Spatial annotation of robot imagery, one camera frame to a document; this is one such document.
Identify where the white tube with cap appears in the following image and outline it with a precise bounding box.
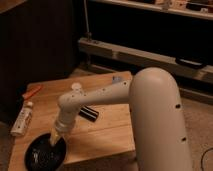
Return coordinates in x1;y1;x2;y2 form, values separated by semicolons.
11;101;33;137

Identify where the black cable on floor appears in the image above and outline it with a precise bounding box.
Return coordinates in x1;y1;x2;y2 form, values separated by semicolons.
200;147;213;171

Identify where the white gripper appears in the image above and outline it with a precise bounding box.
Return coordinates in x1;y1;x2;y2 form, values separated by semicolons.
50;119;76;146

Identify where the black ceramic bowl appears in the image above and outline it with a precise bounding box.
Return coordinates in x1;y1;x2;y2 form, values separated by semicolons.
24;133;67;171

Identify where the small dark block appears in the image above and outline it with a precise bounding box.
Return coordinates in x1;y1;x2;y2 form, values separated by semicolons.
112;76;122;84

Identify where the vertical metal pole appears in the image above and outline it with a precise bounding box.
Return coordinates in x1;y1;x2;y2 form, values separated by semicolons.
83;0;92;41

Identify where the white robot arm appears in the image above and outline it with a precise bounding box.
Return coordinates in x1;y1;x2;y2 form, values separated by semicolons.
50;67;193;171

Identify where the wooden shelf board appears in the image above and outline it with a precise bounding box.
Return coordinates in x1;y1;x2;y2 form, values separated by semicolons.
89;0;213;21

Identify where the black rectangular box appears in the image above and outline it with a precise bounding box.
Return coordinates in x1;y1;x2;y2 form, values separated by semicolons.
79;106;99;122

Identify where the orange marker pen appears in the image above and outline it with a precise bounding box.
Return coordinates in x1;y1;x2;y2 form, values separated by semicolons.
22;85;42;100

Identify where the black case handle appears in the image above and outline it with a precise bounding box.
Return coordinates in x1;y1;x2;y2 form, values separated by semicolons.
175;58;207;69

